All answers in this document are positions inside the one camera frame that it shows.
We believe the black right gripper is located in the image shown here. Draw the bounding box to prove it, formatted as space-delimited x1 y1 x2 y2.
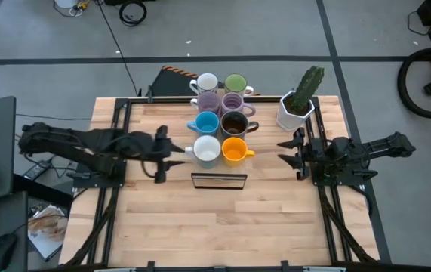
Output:
276 127 331 181

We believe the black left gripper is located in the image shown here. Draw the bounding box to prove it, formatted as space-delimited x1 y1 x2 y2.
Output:
139 125 186 184

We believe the light blue faceted mug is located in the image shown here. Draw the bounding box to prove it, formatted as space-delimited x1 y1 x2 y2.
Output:
186 111 220 137

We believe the orange ceramic mug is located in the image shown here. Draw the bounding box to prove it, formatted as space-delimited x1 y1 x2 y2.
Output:
221 136 256 167

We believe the dark grey mug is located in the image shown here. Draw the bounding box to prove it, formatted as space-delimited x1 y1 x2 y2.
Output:
220 110 260 140

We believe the dusty mauve ceramic mug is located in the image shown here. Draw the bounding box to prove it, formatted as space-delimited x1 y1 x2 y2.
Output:
190 91 222 114

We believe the lavender ceramic mug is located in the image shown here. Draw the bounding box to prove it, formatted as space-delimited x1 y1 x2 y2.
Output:
220 92 257 118

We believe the white ceramic mug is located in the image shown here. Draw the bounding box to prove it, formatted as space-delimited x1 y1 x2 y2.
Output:
189 73 219 95

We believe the green mug white handle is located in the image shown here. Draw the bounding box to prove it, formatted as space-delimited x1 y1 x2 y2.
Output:
223 73 254 97

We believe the white hexagonal planter pot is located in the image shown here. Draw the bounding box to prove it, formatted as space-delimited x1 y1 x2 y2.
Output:
275 89 316 132

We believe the black device with white tag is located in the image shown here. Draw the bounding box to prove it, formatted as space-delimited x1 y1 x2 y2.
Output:
63 96 380 272

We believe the green cactus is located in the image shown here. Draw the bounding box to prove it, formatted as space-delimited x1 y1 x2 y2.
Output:
288 66 325 114

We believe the black platform orange striped edge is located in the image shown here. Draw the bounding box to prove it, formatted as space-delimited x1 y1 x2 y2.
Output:
149 64 262 97

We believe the black tape line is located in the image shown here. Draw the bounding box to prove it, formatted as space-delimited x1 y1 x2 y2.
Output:
314 0 393 264
0 55 408 65

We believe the dark grey desk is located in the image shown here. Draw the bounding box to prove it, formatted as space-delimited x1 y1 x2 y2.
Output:
0 190 29 272

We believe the black computer mouse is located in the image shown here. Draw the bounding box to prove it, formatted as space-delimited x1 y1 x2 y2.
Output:
0 233 18 272

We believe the black rectangular wire stand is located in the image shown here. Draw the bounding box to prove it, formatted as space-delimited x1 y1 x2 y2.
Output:
190 172 248 190

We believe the black vacuum hose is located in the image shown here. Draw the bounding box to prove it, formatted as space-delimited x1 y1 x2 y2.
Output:
396 47 431 120

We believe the coiled black cable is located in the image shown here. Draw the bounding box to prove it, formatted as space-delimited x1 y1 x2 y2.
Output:
119 0 148 27

